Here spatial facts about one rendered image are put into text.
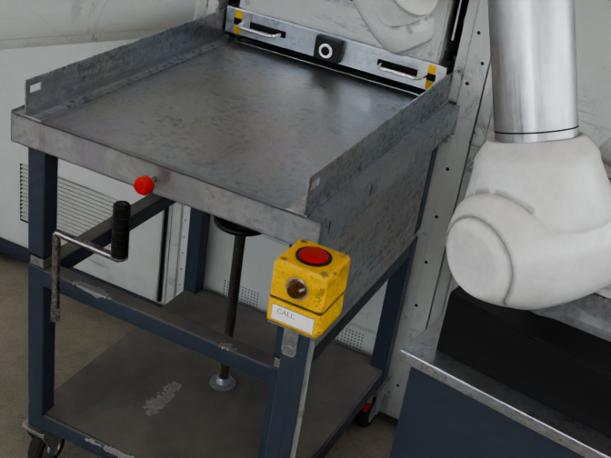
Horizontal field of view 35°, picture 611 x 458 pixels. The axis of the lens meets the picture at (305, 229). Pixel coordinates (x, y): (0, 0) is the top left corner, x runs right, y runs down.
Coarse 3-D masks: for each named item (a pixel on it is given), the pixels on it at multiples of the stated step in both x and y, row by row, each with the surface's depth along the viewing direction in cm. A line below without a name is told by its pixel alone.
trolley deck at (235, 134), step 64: (192, 64) 204; (256, 64) 210; (64, 128) 166; (128, 128) 170; (192, 128) 174; (256, 128) 178; (320, 128) 183; (448, 128) 202; (192, 192) 158; (256, 192) 155; (384, 192) 174
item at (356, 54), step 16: (256, 16) 217; (272, 16) 216; (272, 32) 216; (288, 32) 214; (304, 32) 213; (320, 32) 211; (288, 48) 216; (304, 48) 214; (352, 48) 209; (368, 48) 207; (384, 48) 206; (352, 64) 210; (368, 64) 209; (384, 64) 207; (400, 64) 205; (416, 64) 203; (432, 64) 202; (448, 64) 203; (400, 80) 207; (432, 80) 203
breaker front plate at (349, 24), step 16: (256, 0) 216; (272, 0) 215; (288, 0) 213; (304, 0) 211; (320, 0) 209; (336, 0) 207; (448, 0) 196; (288, 16) 214; (304, 16) 213; (320, 16) 211; (336, 16) 209; (352, 16) 207; (336, 32) 210; (352, 32) 209; (368, 32) 207; (432, 48) 202
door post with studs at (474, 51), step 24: (480, 0) 194; (480, 24) 195; (480, 48) 197; (456, 72) 200; (480, 72) 199; (456, 96) 204; (456, 144) 208; (456, 168) 210; (456, 192) 212; (432, 240) 219; (432, 264) 222; (432, 288) 224; (408, 336) 232
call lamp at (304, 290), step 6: (288, 282) 126; (294, 282) 125; (300, 282) 125; (288, 288) 126; (294, 288) 125; (300, 288) 125; (306, 288) 125; (288, 294) 126; (294, 294) 125; (300, 294) 125; (306, 294) 126; (300, 300) 127
